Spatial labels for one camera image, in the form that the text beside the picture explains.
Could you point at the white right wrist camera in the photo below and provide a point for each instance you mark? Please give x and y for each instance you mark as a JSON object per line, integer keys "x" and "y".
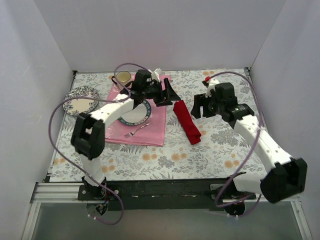
{"x": 210, "y": 84}

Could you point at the green rimmed white plate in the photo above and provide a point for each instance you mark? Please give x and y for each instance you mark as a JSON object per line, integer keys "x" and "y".
{"x": 137, "y": 116}

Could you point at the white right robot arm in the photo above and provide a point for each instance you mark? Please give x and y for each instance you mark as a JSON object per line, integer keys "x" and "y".
{"x": 285, "y": 175}

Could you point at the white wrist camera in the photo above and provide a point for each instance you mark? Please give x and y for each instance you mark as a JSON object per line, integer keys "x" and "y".
{"x": 155, "y": 74}
{"x": 210, "y": 84}

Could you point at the red cloth napkin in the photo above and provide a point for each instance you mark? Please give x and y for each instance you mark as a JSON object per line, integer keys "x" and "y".
{"x": 184, "y": 118}

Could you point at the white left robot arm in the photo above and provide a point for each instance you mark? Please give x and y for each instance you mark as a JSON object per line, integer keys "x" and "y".
{"x": 88, "y": 137}

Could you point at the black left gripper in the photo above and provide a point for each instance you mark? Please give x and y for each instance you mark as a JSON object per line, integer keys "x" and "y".
{"x": 161, "y": 92}

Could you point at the silver fork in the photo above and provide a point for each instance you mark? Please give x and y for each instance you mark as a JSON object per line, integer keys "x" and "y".
{"x": 131, "y": 134}

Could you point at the cream enamel mug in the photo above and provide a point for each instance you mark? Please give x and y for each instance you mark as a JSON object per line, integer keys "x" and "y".
{"x": 123, "y": 77}

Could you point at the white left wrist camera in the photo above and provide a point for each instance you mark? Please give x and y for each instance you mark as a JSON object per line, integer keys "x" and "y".
{"x": 155, "y": 74}

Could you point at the blue floral plate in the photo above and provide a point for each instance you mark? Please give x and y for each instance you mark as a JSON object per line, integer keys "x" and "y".
{"x": 76, "y": 106}

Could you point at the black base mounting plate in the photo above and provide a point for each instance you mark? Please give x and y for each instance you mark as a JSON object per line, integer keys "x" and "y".
{"x": 167, "y": 194}

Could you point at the aluminium frame rail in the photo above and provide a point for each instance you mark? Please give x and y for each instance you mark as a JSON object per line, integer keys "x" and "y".
{"x": 159, "y": 210}

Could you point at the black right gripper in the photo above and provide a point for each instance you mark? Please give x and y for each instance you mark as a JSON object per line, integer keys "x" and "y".
{"x": 204, "y": 105}

